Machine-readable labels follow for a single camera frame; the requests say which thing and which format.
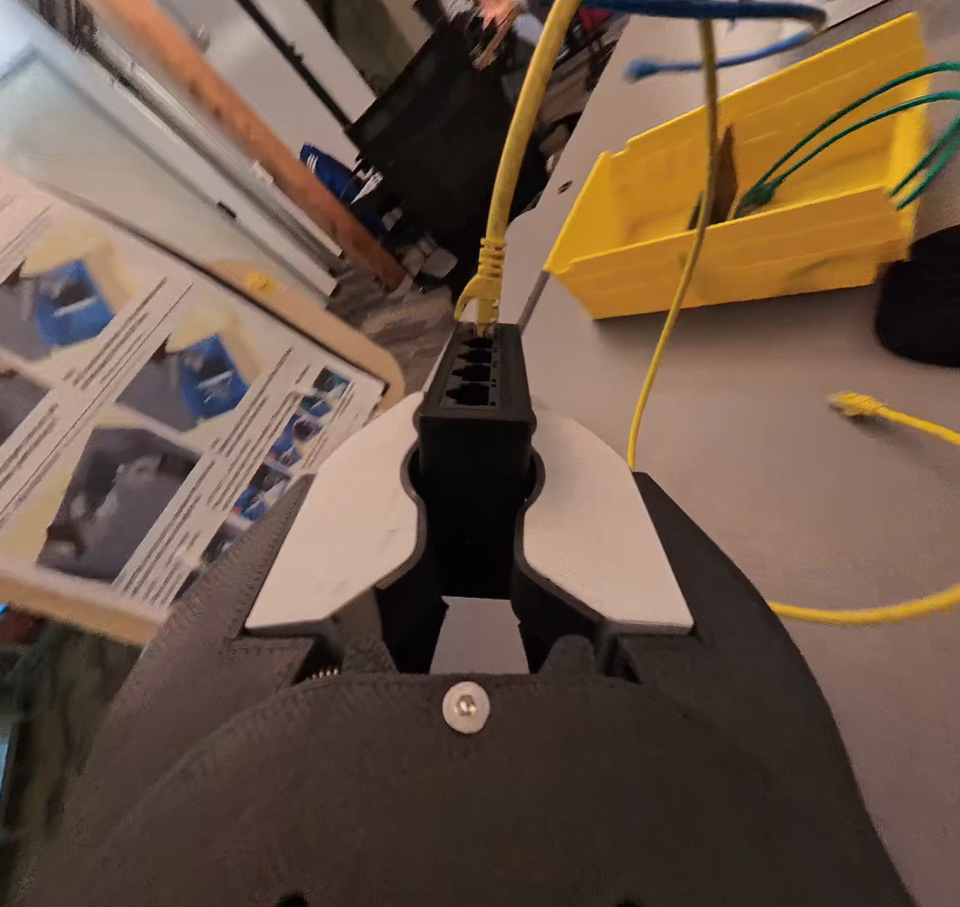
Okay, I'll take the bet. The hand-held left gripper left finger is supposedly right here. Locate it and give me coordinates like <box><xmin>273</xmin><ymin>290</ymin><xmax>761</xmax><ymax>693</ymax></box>
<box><xmin>246</xmin><ymin>391</ymin><xmax>430</xmax><ymax>642</ymax></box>

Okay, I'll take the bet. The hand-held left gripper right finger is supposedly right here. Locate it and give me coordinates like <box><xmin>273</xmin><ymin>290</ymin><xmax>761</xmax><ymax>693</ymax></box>
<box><xmin>512</xmin><ymin>406</ymin><xmax>696</xmax><ymax>637</ymax></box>

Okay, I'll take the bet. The black ethernet switch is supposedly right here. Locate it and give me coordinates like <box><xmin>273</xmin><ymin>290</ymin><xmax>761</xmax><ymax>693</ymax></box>
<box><xmin>416</xmin><ymin>322</ymin><xmax>537</xmax><ymax>601</ymax></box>

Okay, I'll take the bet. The blue ethernet cable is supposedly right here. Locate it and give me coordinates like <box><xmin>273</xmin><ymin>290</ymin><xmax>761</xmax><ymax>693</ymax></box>
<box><xmin>450</xmin><ymin>0</ymin><xmax>830</xmax><ymax>83</ymax></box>

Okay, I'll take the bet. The printed instruction sheet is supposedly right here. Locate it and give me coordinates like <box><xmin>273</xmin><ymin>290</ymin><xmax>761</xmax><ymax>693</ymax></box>
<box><xmin>0</xmin><ymin>164</ymin><xmax>387</xmax><ymax>612</ymax></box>

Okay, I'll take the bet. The yellow plastic bin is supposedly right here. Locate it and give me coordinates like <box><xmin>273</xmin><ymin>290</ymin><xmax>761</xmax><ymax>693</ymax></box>
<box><xmin>543</xmin><ymin>10</ymin><xmax>935</xmax><ymax>321</ymax></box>

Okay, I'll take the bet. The blue and white bag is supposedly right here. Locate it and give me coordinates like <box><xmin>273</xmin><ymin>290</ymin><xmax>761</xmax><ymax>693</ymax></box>
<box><xmin>300</xmin><ymin>143</ymin><xmax>385</xmax><ymax>229</ymax></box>

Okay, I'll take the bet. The black round object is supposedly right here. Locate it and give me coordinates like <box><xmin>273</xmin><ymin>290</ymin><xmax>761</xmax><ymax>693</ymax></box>
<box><xmin>873</xmin><ymin>226</ymin><xmax>960</xmax><ymax>368</ymax></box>

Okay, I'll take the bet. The yellow ethernet cable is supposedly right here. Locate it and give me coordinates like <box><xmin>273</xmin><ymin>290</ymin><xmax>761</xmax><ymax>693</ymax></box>
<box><xmin>453</xmin><ymin>0</ymin><xmax>960</xmax><ymax>627</ymax></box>

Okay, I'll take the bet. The green ethernet cable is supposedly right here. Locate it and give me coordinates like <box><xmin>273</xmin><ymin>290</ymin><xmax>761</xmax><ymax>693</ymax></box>
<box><xmin>731</xmin><ymin>59</ymin><xmax>960</xmax><ymax>218</ymax></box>

